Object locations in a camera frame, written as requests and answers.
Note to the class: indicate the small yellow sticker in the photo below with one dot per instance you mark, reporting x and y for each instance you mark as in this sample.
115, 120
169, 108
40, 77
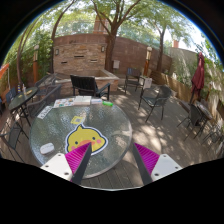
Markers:
77, 120

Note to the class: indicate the white card with print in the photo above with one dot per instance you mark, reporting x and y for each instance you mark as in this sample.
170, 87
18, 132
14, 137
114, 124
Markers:
44, 112

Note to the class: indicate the dark metal patio chair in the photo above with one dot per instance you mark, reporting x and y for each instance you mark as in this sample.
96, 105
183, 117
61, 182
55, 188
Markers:
164, 92

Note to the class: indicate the white booklet stack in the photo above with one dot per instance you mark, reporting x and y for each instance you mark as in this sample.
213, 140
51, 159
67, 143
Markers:
82, 100

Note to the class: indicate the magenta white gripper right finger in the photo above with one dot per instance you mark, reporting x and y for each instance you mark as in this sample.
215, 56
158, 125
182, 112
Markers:
153, 166

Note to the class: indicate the colourful printed sheet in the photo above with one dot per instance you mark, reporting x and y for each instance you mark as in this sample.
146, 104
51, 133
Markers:
64, 102

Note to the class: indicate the round glass patio table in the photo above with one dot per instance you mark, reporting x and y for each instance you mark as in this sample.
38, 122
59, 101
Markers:
106, 128

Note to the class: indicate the large tree trunk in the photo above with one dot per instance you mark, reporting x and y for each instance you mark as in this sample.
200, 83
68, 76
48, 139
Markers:
110, 46

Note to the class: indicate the green marker on table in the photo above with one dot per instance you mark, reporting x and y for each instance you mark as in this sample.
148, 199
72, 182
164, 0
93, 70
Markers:
107, 103

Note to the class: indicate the closed red patio umbrella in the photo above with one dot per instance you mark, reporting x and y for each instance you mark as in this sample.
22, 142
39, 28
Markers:
198, 78

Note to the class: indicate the small round side table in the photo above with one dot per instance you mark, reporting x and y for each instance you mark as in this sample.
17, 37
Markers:
20, 102

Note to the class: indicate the black wooden chair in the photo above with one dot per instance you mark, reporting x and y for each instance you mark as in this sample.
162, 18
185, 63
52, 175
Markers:
87, 86

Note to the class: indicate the round table right side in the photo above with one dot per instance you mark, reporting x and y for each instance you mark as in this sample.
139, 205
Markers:
206, 115

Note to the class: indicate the metal chair right side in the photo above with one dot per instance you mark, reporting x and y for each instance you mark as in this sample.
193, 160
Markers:
194, 116

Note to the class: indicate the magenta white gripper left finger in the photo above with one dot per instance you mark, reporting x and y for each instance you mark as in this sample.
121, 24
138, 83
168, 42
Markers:
70, 166

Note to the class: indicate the black chair far back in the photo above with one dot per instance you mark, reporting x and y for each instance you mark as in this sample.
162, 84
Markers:
132, 78

